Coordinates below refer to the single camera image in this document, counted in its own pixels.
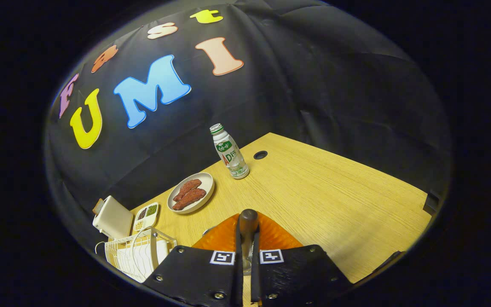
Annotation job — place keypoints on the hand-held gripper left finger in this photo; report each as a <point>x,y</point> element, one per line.
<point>194,277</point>

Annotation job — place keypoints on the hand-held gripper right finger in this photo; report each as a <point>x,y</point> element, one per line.
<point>301,277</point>

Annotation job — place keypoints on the white divided bean dish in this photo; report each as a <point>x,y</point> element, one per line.
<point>146,218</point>

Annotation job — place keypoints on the beige round plate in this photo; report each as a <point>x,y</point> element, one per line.
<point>206,181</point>

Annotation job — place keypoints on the red meat piece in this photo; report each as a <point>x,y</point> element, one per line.
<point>190,199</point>
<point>187,189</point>

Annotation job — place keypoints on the white toaster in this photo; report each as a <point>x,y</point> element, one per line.
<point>113,219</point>

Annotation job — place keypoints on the brown bread slice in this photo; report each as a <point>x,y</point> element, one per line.
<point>97,207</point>

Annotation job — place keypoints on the white green drink bottle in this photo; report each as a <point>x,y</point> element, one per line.
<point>230,153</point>

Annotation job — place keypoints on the black backdrop cloth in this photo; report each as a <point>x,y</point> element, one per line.
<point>313,85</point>

